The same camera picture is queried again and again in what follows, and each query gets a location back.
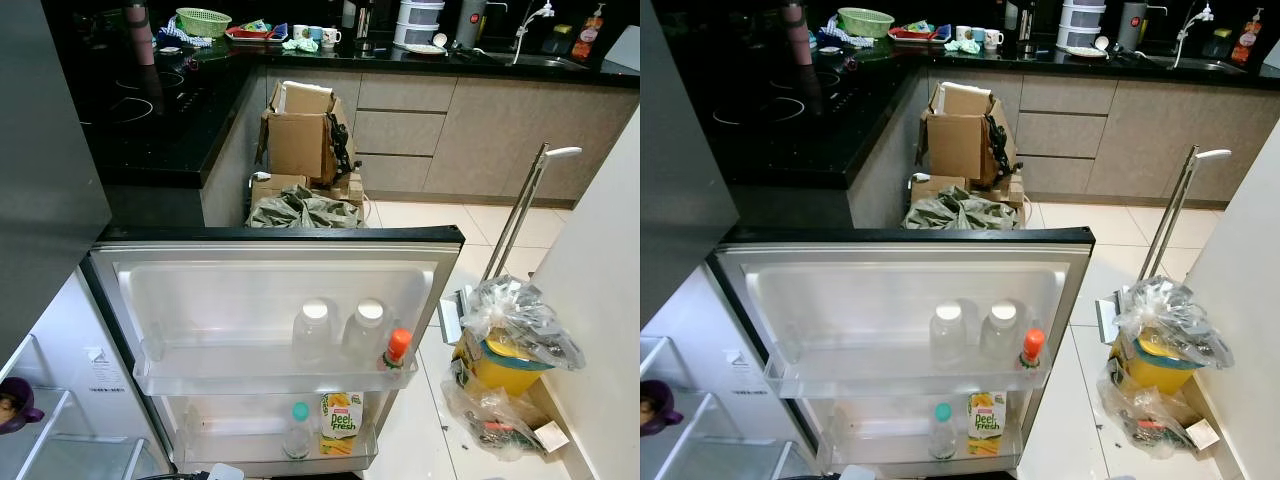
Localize silver freezer door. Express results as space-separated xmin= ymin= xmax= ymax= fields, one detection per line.
xmin=640 ymin=0 xmax=741 ymax=326
xmin=0 ymin=0 xmax=113 ymax=339

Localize white stacked container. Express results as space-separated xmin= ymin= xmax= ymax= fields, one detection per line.
xmin=1056 ymin=0 xmax=1109 ymax=51
xmin=392 ymin=0 xmax=447 ymax=49

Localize teal cap bottle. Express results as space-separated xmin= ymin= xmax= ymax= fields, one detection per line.
xmin=927 ymin=402 xmax=958 ymax=461
xmin=282 ymin=401 xmax=314 ymax=460

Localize Peel Fresh juice carton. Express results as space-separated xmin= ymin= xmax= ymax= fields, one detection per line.
xmin=317 ymin=390 xmax=367 ymax=458
xmin=966 ymin=391 xmax=1009 ymax=459

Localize orange dish soap bottle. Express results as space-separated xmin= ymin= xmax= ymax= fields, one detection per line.
xmin=1231 ymin=7 xmax=1266 ymax=65
xmin=571 ymin=4 xmax=608 ymax=62

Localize red tray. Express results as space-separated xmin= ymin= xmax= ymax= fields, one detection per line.
xmin=223 ymin=20 xmax=288 ymax=44
xmin=887 ymin=20 xmax=946 ymax=44

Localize large cardboard box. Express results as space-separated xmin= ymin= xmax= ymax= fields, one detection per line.
xmin=915 ymin=81 xmax=1019 ymax=189
xmin=254 ymin=79 xmax=353 ymax=187

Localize small cardboard box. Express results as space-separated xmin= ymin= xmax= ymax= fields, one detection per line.
xmin=249 ymin=171 xmax=367 ymax=207
xmin=908 ymin=172 xmax=1031 ymax=206

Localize yellow plastic tub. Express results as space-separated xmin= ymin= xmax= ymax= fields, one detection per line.
xmin=1120 ymin=330 xmax=1199 ymax=396
xmin=468 ymin=335 xmax=554 ymax=398

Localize black thermos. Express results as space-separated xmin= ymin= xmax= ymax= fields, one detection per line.
xmin=353 ymin=0 xmax=378 ymax=53
xmin=1014 ymin=0 xmax=1041 ymax=56

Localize steel electric kettle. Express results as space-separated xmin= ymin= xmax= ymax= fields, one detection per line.
xmin=454 ymin=0 xmax=511 ymax=51
xmin=1117 ymin=0 xmax=1169 ymax=53

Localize chrome pole white handle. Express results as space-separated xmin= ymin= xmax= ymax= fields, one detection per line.
xmin=436 ymin=143 xmax=584 ymax=347
xmin=1093 ymin=147 xmax=1234 ymax=346

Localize clear crumpled plastic bag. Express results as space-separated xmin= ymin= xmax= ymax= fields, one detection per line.
xmin=441 ymin=372 xmax=563 ymax=463
xmin=1097 ymin=360 xmax=1216 ymax=461

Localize green plastic basket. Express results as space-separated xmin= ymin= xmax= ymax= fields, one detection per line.
xmin=837 ymin=7 xmax=896 ymax=40
xmin=175 ymin=7 xmax=233 ymax=40

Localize pink tumbler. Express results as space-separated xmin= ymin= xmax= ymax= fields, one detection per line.
xmin=124 ymin=0 xmax=157 ymax=67
xmin=783 ymin=0 xmax=813 ymax=67

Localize black induction hob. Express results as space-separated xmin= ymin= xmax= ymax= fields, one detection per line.
xmin=75 ymin=60 xmax=216 ymax=131
xmin=710 ymin=62 xmax=881 ymax=131

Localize steel sink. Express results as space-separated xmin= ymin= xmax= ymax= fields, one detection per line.
xmin=470 ymin=50 xmax=593 ymax=75
xmin=1130 ymin=52 xmax=1251 ymax=77

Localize clear knotted plastic bag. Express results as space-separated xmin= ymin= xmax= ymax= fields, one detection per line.
xmin=455 ymin=276 xmax=588 ymax=373
xmin=1112 ymin=275 xmax=1236 ymax=371

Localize clear wide door shelf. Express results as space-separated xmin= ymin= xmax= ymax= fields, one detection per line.
xmin=132 ymin=338 xmax=421 ymax=397
xmin=763 ymin=340 xmax=1051 ymax=399

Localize black strap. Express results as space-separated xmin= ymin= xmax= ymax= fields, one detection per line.
xmin=985 ymin=113 xmax=1021 ymax=181
xmin=327 ymin=113 xmax=360 ymax=179

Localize black kitchen counter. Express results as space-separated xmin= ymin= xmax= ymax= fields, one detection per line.
xmin=40 ymin=0 xmax=641 ymax=193
xmin=700 ymin=0 xmax=1280 ymax=191

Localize clear narrow door shelf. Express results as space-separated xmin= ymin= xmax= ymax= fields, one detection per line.
xmin=168 ymin=425 xmax=383 ymax=477
xmin=815 ymin=425 xmax=1011 ymax=477

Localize beige kitchen cabinets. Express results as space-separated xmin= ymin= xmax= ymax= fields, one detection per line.
xmin=200 ymin=64 xmax=641 ymax=209
xmin=850 ymin=68 xmax=1280 ymax=209

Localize orange cap bottle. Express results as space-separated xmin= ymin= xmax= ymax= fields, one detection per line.
xmin=382 ymin=326 xmax=415 ymax=370
xmin=1019 ymin=328 xmax=1048 ymax=371

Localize white kitchen faucet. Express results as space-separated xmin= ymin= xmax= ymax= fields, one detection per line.
xmin=1172 ymin=3 xmax=1216 ymax=69
xmin=511 ymin=2 xmax=557 ymax=67

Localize green woven sack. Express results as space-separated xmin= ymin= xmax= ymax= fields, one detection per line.
xmin=246 ymin=184 xmax=365 ymax=232
xmin=903 ymin=186 xmax=1031 ymax=233

